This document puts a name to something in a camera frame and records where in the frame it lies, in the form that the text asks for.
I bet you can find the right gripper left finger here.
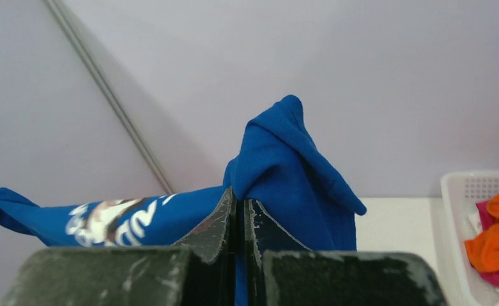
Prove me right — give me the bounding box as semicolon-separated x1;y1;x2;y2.
3;187;236;305

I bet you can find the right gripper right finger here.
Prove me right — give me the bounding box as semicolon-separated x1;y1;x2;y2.
243;200;449;305

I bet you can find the blue printed t shirt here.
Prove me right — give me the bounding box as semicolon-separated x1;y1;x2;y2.
0;95;366;305

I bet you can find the white plastic laundry basket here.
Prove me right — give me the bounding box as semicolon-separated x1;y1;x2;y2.
440;170;499;305

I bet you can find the magenta garment in basket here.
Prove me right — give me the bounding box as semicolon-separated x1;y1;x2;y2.
476;201;499;289

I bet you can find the left corner frame post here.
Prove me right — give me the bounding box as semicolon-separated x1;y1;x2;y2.
43;0;175;194

